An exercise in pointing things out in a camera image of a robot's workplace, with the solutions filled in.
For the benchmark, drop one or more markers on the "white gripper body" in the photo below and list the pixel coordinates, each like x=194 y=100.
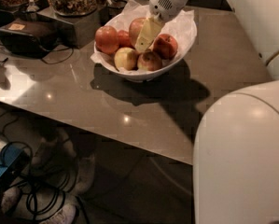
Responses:
x=164 y=4

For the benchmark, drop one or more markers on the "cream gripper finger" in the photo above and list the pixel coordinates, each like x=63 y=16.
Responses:
x=150 y=30

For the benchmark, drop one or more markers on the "large apple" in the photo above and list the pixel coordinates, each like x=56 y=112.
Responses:
x=135 y=28

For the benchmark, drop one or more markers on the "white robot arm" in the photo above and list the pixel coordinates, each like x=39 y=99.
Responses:
x=236 y=150

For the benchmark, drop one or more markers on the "red apple right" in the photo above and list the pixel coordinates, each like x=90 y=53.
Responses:
x=166 y=46

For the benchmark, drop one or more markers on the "small red back apple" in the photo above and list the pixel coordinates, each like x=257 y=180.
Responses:
x=124 y=39

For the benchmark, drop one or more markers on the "yellow-red apple front centre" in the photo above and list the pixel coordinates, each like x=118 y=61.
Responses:
x=149 y=61

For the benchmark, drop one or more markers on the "yellow apple front left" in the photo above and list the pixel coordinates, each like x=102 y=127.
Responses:
x=126 y=58

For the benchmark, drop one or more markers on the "red apple far left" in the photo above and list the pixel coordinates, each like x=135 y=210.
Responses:
x=107 y=40

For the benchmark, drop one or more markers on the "white bowl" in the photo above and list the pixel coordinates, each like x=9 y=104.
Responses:
x=176 y=55

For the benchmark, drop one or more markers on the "black cup with spoon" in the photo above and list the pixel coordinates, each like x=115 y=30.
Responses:
x=115 y=8

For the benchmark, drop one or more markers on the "grey metal jar stand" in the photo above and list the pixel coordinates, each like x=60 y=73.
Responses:
x=75 y=32

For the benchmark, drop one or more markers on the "silver scoop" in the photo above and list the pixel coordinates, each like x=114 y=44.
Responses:
x=32 y=6

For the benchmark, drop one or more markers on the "black device with label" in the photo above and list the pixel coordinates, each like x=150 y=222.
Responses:
x=29 y=38

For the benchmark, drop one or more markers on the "white sneaker upper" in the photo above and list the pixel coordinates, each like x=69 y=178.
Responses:
x=44 y=152

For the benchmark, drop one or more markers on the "white sneaker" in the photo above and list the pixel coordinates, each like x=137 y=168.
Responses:
x=65 y=215
x=44 y=152
x=10 y=199

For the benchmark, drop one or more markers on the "blue box on floor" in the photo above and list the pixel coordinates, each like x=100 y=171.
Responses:
x=11 y=161

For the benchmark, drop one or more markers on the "white sneaker bottom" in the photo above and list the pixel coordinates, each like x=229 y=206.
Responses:
x=65 y=215

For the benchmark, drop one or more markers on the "white sneaker lower left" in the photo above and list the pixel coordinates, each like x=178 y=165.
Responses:
x=10 y=199

